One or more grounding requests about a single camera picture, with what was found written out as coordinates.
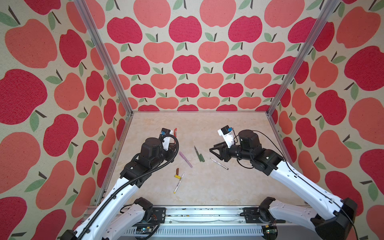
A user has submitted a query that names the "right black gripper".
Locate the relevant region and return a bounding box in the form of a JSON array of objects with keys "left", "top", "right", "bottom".
[{"left": 208, "top": 139, "right": 254, "bottom": 164}]

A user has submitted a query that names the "pink pen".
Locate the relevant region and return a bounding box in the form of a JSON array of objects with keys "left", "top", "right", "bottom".
[{"left": 179, "top": 152, "right": 193, "bottom": 168}]

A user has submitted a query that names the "green pen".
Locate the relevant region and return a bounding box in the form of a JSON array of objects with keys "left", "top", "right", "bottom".
[{"left": 194, "top": 146, "right": 202, "bottom": 162}]

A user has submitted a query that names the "white pen yellow end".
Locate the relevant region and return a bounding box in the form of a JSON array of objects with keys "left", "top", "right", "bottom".
[{"left": 174, "top": 173, "right": 185, "bottom": 194}]

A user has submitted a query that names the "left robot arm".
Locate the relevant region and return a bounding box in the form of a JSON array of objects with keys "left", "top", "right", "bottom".
[{"left": 61, "top": 134, "right": 180, "bottom": 240}]

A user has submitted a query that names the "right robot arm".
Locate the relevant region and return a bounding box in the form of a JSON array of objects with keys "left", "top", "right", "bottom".
[{"left": 210, "top": 126, "right": 357, "bottom": 240}]

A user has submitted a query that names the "white pen brown end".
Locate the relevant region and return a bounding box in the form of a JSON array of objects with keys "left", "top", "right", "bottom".
[{"left": 210, "top": 158, "right": 229, "bottom": 170}]

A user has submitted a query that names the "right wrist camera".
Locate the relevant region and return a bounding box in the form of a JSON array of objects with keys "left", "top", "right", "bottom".
[{"left": 218, "top": 125, "right": 236, "bottom": 148}]

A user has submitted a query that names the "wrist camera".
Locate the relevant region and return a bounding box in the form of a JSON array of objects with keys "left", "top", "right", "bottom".
[
  {"left": 218, "top": 125, "right": 236, "bottom": 148},
  {"left": 159, "top": 128, "right": 172, "bottom": 151}
]

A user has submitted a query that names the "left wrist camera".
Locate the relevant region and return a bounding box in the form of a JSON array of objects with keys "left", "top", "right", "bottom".
[{"left": 159, "top": 128, "right": 172, "bottom": 151}]

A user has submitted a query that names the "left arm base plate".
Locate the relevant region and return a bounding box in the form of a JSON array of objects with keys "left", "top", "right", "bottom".
[{"left": 134, "top": 208, "right": 167, "bottom": 227}]

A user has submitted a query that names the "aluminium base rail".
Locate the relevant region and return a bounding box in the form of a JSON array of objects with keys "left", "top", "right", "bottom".
[{"left": 73, "top": 205, "right": 337, "bottom": 240}]

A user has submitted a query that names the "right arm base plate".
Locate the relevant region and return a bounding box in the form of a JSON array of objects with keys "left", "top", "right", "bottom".
[{"left": 239, "top": 207, "right": 286, "bottom": 224}]

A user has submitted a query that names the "left aluminium frame post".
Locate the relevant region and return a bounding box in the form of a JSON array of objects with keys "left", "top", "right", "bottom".
[{"left": 73, "top": 0, "right": 134, "bottom": 116}]

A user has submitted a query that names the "aluminium frame post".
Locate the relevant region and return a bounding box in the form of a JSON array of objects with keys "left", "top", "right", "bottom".
[
  {"left": 73, "top": 0, "right": 134, "bottom": 116},
  {"left": 266, "top": 0, "right": 341, "bottom": 115}
]

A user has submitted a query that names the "right aluminium frame post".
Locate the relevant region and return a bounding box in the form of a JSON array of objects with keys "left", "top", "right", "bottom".
[{"left": 266, "top": 0, "right": 341, "bottom": 115}]

